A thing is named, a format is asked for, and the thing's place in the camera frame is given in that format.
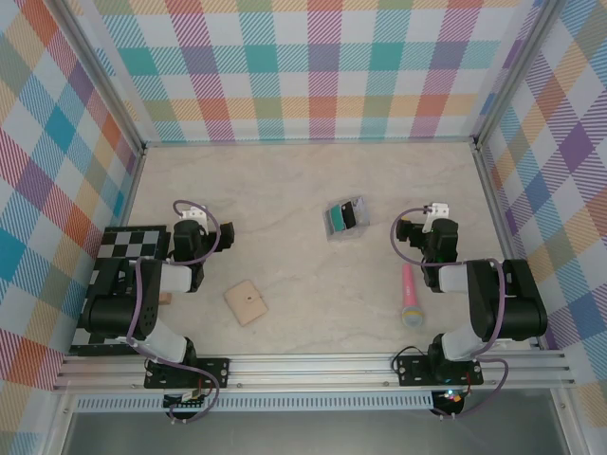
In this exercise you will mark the beige leather card holder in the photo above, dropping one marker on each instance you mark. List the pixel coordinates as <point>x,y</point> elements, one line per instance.
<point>246,303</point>

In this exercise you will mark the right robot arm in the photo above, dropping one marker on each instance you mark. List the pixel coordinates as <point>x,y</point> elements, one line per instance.
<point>521,308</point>

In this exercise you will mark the grey printed card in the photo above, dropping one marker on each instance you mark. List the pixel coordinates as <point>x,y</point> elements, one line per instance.
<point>361,210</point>

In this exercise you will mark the black plastic card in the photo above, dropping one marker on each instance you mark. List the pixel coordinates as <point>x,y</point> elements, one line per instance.
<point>349,214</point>

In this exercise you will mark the teal plastic card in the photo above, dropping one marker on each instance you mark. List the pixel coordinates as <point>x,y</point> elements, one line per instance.
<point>337,217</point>

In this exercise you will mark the pink toy microphone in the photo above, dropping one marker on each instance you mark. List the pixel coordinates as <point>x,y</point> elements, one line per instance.
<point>409,289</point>

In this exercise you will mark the clear plastic box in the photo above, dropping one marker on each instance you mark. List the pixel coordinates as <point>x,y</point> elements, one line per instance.
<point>348,235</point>

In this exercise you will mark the small wooden block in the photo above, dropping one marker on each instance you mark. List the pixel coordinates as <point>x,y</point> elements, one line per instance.
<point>166,298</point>

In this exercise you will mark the black grey checkerboard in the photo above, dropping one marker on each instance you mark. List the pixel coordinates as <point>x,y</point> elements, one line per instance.
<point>128,239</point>

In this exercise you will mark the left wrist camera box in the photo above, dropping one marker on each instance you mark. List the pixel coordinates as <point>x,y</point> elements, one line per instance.
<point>194,213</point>

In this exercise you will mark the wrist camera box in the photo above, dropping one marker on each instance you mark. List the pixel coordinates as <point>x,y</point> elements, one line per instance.
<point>436,209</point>
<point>194,213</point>

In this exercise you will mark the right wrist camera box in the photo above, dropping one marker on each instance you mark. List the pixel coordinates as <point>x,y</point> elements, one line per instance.
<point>436,209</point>

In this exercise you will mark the right aluminium floor rail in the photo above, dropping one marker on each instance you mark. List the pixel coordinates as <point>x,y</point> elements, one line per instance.
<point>498,213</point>

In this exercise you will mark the aluminium floor rail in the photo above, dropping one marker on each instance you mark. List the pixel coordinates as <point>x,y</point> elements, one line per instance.
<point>498,213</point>
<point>133,189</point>

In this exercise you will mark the left aluminium floor rail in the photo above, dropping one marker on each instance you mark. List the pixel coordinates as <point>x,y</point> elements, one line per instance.
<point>133,189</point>

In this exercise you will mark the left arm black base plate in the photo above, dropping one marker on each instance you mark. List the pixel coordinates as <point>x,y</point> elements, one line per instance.
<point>215,372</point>

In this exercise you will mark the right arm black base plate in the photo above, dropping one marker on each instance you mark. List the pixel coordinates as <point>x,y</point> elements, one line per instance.
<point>412,372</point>

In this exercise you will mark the aluminium mounting rail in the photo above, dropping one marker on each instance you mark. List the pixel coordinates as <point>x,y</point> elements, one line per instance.
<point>308,369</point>

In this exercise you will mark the right aluminium frame post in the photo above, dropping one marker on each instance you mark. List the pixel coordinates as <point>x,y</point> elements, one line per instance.
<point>517,76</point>

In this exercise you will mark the aluminium frame post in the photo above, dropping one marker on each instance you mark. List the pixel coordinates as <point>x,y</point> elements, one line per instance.
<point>102,80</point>
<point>517,76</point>

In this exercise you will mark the left aluminium frame post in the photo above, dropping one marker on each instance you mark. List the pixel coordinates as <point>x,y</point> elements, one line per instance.
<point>102,80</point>

